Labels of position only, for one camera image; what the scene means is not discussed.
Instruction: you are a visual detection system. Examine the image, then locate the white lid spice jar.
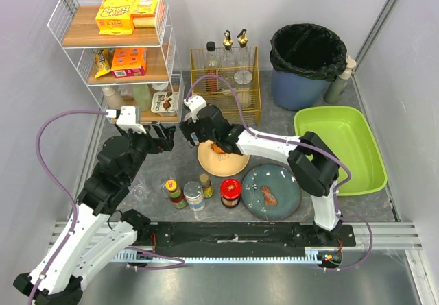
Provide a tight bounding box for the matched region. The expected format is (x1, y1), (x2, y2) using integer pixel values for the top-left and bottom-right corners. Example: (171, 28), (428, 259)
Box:
(188, 134), (200, 147)

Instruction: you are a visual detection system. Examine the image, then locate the dark soy sauce bottle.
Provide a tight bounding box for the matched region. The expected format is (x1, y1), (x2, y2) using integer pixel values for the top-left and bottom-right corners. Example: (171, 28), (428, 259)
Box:
(204, 41), (221, 92)

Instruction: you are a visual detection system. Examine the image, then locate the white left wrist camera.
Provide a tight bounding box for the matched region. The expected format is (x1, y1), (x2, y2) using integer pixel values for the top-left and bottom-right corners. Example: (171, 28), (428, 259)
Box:
(106, 106), (147, 134)

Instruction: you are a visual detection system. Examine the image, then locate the red lid sauce jar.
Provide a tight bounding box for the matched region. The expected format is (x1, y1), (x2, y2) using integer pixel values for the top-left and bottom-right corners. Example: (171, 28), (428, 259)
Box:
(220, 178), (241, 208)

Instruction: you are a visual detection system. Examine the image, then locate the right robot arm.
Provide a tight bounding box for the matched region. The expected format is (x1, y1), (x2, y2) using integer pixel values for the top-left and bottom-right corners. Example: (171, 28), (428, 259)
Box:
(180, 101), (341, 232)

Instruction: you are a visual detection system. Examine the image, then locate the small yellow spice bottle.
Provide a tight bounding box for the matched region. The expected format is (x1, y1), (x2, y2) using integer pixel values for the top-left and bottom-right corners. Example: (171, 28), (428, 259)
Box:
(199, 173), (213, 199)

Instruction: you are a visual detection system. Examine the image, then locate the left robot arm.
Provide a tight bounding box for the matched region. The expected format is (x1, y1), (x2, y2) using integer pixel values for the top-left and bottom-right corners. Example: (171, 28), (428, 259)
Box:
(13, 124), (176, 304)

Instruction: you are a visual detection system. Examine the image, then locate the beige round plate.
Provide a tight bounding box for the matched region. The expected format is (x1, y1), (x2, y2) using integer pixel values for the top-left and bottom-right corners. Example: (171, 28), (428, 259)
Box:
(198, 141), (250, 177)

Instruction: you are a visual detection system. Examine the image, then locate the yellow candy bag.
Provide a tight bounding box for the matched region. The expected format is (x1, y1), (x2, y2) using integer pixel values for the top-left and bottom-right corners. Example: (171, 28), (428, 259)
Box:
(94, 49), (111, 79)

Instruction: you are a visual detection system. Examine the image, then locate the yellow cap sauce bottle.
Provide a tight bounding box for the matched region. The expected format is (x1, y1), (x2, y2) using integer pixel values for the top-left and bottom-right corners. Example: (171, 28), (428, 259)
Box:
(165, 179), (187, 209)

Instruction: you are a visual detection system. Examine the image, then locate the orange fried chicken piece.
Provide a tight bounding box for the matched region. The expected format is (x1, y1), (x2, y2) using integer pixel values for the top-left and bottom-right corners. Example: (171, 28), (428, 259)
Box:
(210, 143), (225, 154)

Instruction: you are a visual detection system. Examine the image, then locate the chobani yogurt tub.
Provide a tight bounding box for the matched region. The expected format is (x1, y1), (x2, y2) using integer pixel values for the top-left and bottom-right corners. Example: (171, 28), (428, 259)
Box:
(150, 92), (178, 117)

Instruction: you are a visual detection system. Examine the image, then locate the clear plastic cup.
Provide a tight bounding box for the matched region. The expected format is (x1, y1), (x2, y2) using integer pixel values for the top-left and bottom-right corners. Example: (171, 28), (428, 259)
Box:
(151, 169), (176, 196)
(129, 175), (150, 201)

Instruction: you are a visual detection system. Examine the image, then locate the brown food piece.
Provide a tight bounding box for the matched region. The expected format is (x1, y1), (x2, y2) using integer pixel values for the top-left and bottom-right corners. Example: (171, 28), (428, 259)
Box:
(260, 186), (278, 206)

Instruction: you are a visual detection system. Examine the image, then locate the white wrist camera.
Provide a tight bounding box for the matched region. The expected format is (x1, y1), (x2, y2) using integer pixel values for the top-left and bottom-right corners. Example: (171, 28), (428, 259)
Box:
(183, 95), (206, 121)
(106, 106), (147, 134)

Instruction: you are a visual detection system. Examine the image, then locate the silver lid spice jar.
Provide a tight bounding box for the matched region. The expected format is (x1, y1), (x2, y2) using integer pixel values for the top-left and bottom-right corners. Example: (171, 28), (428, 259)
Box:
(183, 181), (205, 212)

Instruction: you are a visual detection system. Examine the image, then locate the yellow snack box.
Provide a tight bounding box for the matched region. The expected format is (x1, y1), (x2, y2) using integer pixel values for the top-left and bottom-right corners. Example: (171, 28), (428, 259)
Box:
(95, 0), (135, 35)

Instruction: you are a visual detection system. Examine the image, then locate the blue ceramic plate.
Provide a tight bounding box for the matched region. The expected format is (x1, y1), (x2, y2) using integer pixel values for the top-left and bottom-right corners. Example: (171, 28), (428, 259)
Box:
(241, 164), (301, 221)

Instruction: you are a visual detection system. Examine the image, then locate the pale green bottle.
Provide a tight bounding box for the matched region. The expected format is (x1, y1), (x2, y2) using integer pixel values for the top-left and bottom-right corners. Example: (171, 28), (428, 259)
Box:
(132, 84), (152, 111)

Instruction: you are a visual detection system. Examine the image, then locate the green plastic tray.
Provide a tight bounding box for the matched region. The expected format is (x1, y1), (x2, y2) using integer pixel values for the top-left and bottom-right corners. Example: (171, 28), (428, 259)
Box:
(294, 106), (388, 196)

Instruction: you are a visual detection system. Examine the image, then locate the yellow sponge pack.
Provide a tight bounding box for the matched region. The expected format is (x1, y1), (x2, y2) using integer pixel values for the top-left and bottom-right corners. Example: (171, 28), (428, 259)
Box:
(130, 0), (160, 28)

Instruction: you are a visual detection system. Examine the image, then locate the glass oil bottle gold spout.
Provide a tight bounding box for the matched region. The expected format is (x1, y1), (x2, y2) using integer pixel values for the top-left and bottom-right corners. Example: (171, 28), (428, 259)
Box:
(237, 29), (252, 79)

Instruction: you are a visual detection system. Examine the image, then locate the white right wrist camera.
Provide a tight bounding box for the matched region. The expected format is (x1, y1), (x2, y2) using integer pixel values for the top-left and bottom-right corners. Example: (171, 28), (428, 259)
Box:
(183, 95), (206, 121)

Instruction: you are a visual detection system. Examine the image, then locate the beige squeeze bottle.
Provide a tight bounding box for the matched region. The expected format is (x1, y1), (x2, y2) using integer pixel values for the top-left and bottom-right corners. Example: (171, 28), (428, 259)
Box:
(101, 86), (124, 110)

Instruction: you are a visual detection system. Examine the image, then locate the white wire shelf rack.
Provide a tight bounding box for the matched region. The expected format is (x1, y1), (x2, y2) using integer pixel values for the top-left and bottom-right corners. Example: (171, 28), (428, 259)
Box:
(47, 0), (185, 124)

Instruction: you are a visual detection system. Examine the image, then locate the grey green pump bottle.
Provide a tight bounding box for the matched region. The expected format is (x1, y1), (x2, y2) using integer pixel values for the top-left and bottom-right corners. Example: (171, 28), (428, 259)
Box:
(323, 54), (357, 104)

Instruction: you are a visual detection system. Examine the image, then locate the white lid container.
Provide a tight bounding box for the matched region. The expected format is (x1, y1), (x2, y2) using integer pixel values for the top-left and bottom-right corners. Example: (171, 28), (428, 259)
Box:
(151, 82), (169, 91)

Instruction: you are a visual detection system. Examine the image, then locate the blue trash bin black bag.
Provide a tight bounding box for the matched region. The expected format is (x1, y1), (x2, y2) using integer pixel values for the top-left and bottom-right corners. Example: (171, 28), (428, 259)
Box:
(270, 23), (348, 111)

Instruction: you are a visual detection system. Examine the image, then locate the tall clear jar silver lid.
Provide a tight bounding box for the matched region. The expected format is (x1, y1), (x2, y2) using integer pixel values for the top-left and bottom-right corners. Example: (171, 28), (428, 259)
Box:
(234, 69), (252, 109)

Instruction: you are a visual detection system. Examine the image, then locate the yellow wire basket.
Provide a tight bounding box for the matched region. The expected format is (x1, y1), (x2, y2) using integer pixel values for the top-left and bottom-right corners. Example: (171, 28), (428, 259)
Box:
(190, 46), (261, 124)

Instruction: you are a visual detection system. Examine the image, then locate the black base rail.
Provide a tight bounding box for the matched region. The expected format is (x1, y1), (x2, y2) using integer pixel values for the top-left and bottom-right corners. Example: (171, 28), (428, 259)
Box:
(134, 222), (356, 258)

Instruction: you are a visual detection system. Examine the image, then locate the orange cardboard box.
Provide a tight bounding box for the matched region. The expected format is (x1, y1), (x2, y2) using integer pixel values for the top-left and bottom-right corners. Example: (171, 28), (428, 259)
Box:
(111, 47), (147, 79)

